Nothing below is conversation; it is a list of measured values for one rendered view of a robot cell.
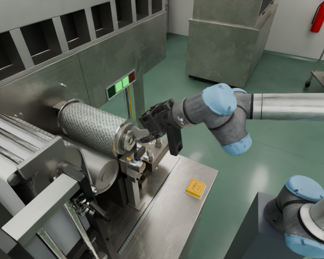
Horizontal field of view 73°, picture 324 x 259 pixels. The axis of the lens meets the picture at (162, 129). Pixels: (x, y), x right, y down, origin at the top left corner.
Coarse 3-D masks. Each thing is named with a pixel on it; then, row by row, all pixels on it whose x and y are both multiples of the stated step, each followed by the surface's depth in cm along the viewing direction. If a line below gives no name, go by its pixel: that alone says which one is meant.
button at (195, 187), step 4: (192, 180) 102; (196, 180) 102; (188, 184) 101; (192, 184) 101; (196, 184) 101; (200, 184) 101; (204, 184) 101; (188, 188) 99; (192, 188) 99; (196, 188) 99; (200, 188) 99; (204, 188) 102; (188, 192) 100; (192, 192) 98; (196, 192) 98; (200, 192) 98; (196, 196) 98; (200, 196) 98
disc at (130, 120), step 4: (128, 120) 74; (132, 120) 76; (120, 124) 71; (124, 124) 73; (136, 124) 80; (120, 128) 71; (116, 132) 70; (116, 136) 71; (116, 140) 71; (112, 144) 70; (112, 148) 71; (112, 152) 72; (116, 152) 74; (116, 156) 75; (120, 156) 77
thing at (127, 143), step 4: (128, 132) 74; (132, 132) 75; (124, 136) 73; (128, 136) 73; (132, 136) 77; (124, 140) 73; (128, 140) 74; (132, 140) 77; (124, 144) 73; (128, 144) 75; (132, 144) 78; (124, 148) 74; (128, 148) 76
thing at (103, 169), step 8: (64, 136) 82; (80, 144) 78; (88, 152) 74; (96, 152) 75; (88, 160) 71; (96, 160) 71; (104, 160) 71; (112, 160) 73; (88, 168) 70; (96, 168) 69; (104, 168) 71; (112, 168) 76; (96, 176) 68; (104, 176) 72; (112, 176) 78; (96, 184) 69; (104, 184) 75
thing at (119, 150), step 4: (72, 104) 82; (64, 112) 81; (128, 124) 74; (132, 124) 76; (124, 128) 72; (128, 128) 74; (120, 132) 72; (124, 132) 73; (120, 136) 72; (120, 140) 72; (116, 144) 72; (120, 144) 73; (116, 148) 73; (120, 148) 74; (120, 152) 75; (124, 152) 78
